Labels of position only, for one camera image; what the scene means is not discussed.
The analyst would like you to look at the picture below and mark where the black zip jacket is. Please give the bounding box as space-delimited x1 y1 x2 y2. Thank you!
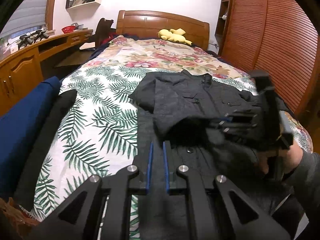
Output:
130 70 294 239

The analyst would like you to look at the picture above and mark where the right forearm grey sleeve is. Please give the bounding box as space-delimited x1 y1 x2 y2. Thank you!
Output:
286 151 319 224

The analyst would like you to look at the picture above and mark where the person's right hand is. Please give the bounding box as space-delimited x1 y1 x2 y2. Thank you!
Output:
258 141 303 174

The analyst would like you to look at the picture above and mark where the floral and leaf bedspread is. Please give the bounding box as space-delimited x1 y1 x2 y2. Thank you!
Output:
28 36 310 239

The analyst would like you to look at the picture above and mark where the brown louvered wardrobe door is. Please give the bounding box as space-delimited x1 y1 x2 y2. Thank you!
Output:
219 0 319 119

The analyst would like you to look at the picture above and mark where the folded navy blue garment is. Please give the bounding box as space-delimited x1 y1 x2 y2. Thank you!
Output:
0 76 61 198

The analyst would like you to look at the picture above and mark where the yellow plush toy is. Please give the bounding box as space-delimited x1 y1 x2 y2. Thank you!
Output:
157 28 192 46

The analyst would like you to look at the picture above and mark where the dark wooden chair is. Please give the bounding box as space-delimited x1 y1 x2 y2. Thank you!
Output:
94 18 114 48

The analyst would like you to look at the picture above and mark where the wooden bed headboard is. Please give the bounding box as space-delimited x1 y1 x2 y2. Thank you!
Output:
116 10 210 50

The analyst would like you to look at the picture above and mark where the wooden curved desk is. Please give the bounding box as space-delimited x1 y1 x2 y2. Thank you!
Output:
1 29 93 115

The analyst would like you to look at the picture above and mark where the red basket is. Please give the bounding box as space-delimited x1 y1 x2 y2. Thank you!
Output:
61 25 76 34

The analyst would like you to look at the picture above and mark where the black gripper stand right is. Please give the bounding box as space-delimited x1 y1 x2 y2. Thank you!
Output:
32 29 49 42

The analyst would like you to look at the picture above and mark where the black gripper stand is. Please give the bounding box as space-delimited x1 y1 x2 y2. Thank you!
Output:
32 29 49 42
17 34 33 50

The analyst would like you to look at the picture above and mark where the black gripper stand left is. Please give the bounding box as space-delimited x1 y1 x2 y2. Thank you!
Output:
17 34 33 50

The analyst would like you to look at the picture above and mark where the grey window blind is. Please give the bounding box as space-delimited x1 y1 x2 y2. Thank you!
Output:
1 0 47 37

